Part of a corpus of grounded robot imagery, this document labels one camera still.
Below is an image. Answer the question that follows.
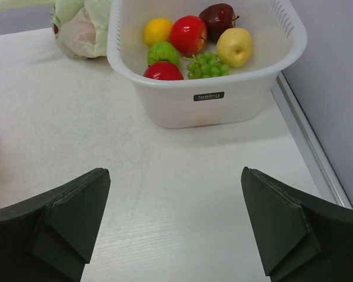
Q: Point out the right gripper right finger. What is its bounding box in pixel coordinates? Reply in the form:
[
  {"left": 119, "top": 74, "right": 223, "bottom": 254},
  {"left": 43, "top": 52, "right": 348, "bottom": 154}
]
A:
[{"left": 241, "top": 167, "right": 353, "bottom": 281}]

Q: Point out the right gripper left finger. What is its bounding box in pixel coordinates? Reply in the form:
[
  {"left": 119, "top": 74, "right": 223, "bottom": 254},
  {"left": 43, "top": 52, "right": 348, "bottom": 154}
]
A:
[{"left": 0, "top": 168, "right": 111, "bottom": 281}]

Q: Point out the green grape bunch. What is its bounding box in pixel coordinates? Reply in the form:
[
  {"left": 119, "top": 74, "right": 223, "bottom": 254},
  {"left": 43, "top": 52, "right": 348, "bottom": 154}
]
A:
[{"left": 183, "top": 51, "right": 231, "bottom": 79}]

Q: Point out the yellow pear fruit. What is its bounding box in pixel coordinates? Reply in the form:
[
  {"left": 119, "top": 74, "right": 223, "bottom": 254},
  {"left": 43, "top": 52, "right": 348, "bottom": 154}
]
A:
[{"left": 216, "top": 28, "right": 253, "bottom": 68}]

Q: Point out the green fruit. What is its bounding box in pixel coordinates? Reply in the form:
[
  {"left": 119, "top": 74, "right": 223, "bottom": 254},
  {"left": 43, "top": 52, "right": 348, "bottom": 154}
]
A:
[{"left": 146, "top": 41, "right": 180, "bottom": 67}]

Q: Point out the bright red apple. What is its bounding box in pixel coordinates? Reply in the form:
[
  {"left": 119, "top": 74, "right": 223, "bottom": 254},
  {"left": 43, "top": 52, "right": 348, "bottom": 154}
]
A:
[{"left": 169, "top": 15, "right": 207, "bottom": 56}]

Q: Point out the green plastic bag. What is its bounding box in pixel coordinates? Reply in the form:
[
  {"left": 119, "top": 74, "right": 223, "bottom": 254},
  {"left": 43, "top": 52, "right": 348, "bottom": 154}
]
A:
[{"left": 0, "top": 0, "right": 112, "bottom": 59}]

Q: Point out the white plastic basket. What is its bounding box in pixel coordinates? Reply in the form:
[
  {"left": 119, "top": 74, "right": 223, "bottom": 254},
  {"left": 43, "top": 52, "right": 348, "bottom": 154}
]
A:
[{"left": 106, "top": 1, "right": 307, "bottom": 128}]

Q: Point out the yellow lemon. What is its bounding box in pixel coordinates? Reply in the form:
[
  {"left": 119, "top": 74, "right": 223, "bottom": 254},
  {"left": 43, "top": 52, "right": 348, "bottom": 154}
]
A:
[{"left": 143, "top": 18, "right": 173, "bottom": 47}]

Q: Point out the dark red apple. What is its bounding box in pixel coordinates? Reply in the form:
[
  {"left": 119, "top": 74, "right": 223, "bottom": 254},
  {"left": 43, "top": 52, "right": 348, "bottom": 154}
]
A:
[{"left": 199, "top": 3, "right": 239, "bottom": 43}]

